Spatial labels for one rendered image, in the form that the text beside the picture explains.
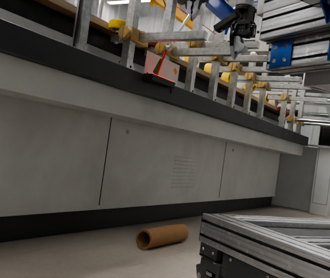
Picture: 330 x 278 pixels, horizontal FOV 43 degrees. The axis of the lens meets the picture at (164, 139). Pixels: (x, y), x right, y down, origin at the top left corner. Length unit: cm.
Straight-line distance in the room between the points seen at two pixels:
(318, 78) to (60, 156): 100
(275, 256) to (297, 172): 322
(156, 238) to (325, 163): 263
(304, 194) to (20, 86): 340
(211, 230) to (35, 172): 70
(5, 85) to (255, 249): 83
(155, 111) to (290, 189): 271
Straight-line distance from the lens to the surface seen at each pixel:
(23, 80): 131
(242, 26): 174
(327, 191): 411
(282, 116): 341
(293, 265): 108
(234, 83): 249
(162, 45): 183
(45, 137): 164
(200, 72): 244
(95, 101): 152
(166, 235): 180
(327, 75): 138
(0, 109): 151
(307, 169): 428
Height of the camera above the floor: 42
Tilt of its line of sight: 1 degrees up
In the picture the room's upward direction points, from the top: 8 degrees clockwise
